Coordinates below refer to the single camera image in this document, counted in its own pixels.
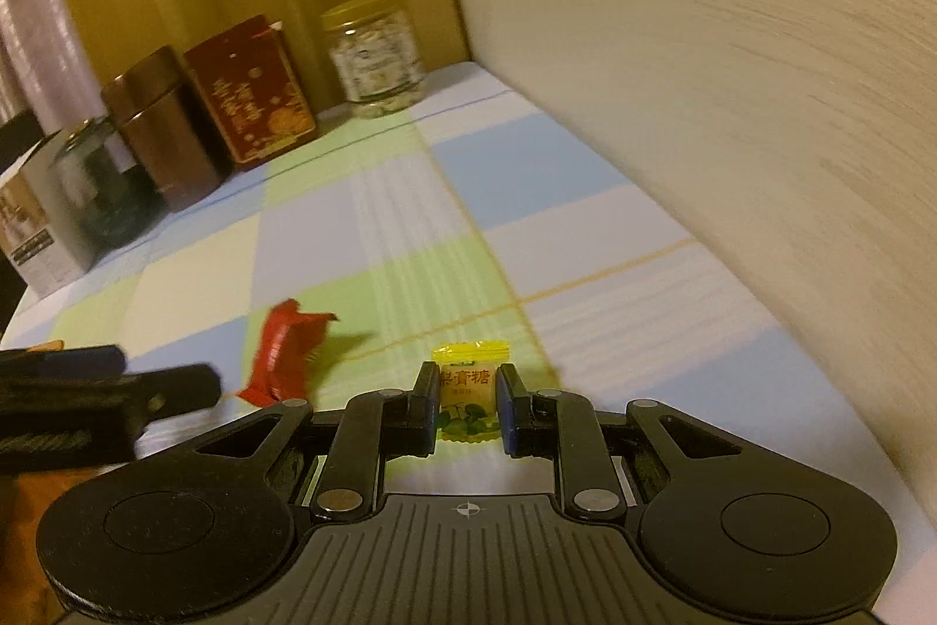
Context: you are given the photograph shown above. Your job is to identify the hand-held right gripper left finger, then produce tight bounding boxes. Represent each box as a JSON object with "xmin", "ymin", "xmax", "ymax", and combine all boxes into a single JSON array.
[{"xmin": 157, "ymin": 361, "xmax": 442, "ymax": 520}]

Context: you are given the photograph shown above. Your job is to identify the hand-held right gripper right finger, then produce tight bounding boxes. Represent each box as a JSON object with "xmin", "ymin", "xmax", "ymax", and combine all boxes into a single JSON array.
[{"xmin": 498, "ymin": 363, "xmax": 762, "ymax": 520}]

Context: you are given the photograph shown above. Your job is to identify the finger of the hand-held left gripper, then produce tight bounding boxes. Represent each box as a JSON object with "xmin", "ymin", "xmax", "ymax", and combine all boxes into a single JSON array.
[
  {"xmin": 0, "ymin": 344, "xmax": 128, "ymax": 378},
  {"xmin": 134, "ymin": 363, "xmax": 224, "ymax": 425}
]

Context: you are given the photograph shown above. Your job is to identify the yellow candy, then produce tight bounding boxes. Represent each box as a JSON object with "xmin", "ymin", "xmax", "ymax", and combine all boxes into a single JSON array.
[{"xmin": 430, "ymin": 339, "xmax": 512, "ymax": 443}]

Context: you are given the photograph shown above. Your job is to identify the orange plastic basket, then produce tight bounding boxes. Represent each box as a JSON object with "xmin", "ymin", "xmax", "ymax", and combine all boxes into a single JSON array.
[{"xmin": 0, "ymin": 339, "xmax": 81, "ymax": 604}]

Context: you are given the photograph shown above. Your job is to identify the long red snack packet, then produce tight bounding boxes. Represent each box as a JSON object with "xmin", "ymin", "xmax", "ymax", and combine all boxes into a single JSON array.
[{"xmin": 235, "ymin": 299, "xmax": 340, "ymax": 407}]

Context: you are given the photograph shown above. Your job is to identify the white printed carton box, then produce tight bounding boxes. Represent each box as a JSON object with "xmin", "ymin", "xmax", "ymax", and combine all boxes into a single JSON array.
[{"xmin": 0, "ymin": 128, "xmax": 101, "ymax": 298}]

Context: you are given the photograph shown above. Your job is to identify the glass jar with dark contents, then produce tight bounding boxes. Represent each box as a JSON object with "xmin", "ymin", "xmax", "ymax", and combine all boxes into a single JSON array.
[{"xmin": 50, "ymin": 114, "xmax": 167, "ymax": 250}]

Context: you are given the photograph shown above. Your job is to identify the checked pastel tablecloth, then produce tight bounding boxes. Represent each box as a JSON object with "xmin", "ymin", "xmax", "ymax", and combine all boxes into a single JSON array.
[{"xmin": 0, "ymin": 60, "xmax": 932, "ymax": 527}]

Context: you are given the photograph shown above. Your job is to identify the dark chair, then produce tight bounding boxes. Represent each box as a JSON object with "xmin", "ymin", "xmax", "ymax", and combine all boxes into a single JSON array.
[{"xmin": 0, "ymin": 108, "xmax": 46, "ymax": 333}]

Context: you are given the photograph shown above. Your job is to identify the brown metal canister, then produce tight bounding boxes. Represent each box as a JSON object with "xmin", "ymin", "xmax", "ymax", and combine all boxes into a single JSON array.
[{"xmin": 100, "ymin": 46, "xmax": 235, "ymax": 210}]

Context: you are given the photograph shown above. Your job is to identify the red gold-printed tin box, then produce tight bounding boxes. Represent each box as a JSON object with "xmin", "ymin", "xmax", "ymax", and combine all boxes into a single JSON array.
[{"xmin": 182, "ymin": 14, "xmax": 320, "ymax": 171}]

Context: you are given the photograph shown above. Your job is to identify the pale pink curtain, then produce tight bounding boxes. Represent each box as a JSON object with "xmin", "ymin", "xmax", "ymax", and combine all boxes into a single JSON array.
[{"xmin": 0, "ymin": 0, "xmax": 105, "ymax": 137}]

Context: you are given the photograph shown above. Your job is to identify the clear jar with yellow lid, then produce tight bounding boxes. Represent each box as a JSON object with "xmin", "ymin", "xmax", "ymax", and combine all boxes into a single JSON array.
[{"xmin": 319, "ymin": 0, "xmax": 428, "ymax": 120}]

